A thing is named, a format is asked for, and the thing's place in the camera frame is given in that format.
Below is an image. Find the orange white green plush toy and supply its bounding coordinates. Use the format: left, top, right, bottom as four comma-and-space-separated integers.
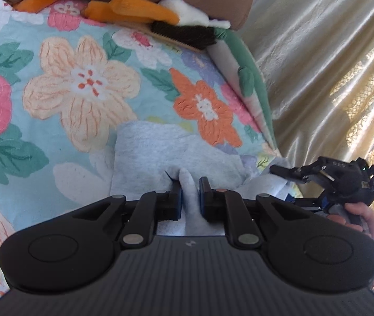
12, 0, 278, 149

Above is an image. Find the person's right hand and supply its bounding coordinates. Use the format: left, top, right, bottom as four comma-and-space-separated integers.
326, 202, 374, 241

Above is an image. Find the floral quilted blanket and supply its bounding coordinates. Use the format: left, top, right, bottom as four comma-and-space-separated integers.
0, 0, 301, 307

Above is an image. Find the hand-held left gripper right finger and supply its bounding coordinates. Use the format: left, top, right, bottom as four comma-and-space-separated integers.
199, 177, 310, 250

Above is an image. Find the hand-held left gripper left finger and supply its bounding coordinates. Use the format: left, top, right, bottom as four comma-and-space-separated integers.
72, 171, 184, 250

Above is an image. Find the light grey t-shirt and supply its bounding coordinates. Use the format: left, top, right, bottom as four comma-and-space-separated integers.
110, 120, 293, 238

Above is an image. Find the cream satin curtain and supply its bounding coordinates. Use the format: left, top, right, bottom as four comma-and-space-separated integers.
239, 0, 374, 258

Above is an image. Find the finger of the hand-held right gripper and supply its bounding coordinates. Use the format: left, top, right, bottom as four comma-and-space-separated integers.
269, 161, 323, 185
286, 196, 326, 213

